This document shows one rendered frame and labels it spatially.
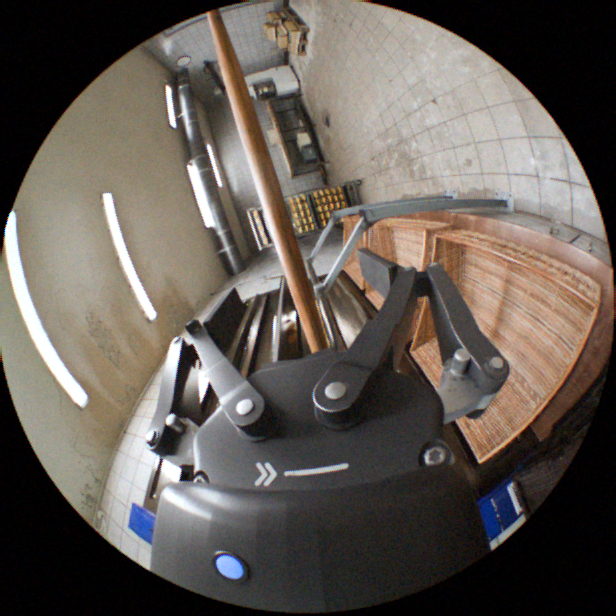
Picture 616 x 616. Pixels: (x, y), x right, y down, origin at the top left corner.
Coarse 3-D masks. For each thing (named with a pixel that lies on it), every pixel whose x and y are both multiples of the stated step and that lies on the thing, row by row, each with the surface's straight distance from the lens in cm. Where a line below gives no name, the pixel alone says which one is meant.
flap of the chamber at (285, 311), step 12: (288, 288) 159; (288, 300) 139; (288, 312) 124; (276, 324) 100; (288, 324) 112; (276, 336) 90; (288, 336) 102; (276, 348) 83; (288, 348) 94; (276, 360) 77
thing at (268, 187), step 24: (216, 24) 56; (216, 48) 46; (240, 72) 36; (240, 96) 32; (240, 120) 29; (264, 144) 27; (264, 168) 25; (264, 192) 24; (288, 216) 25; (288, 240) 24; (288, 264) 24; (312, 312) 27; (312, 336) 29
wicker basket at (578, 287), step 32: (448, 256) 74; (480, 256) 75; (512, 256) 52; (544, 256) 62; (480, 288) 78; (512, 288) 69; (544, 288) 64; (576, 288) 47; (480, 320) 83; (512, 320) 73; (544, 320) 67; (576, 320) 63; (416, 352) 84; (512, 352) 77; (544, 352) 70; (576, 352) 47; (512, 384) 77; (480, 416) 71; (512, 416) 73
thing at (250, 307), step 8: (256, 296) 181; (248, 304) 187; (256, 304) 171; (248, 312) 164; (248, 320) 145; (240, 328) 147; (248, 328) 138; (240, 336) 127; (232, 344) 136; (240, 344) 122; (232, 352) 124; (240, 352) 118; (232, 360) 110; (208, 400) 111; (216, 400) 101; (208, 408) 105; (216, 408) 91; (208, 416) 100; (192, 472) 94
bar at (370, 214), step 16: (448, 192) 161; (496, 192) 134; (512, 192) 128; (352, 208) 112; (368, 208) 66; (384, 208) 66; (400, 208) 69; (416, 208) 73; (432, 208) 78; (448, 208) 84; (496, 208) 135; (512, 208) 129; (368, 224) 66; (320, 240) 110; (352, 240) 63; (336, 272) 64; (320, 288) 64; (320, 304) 55; (336, 336) 41
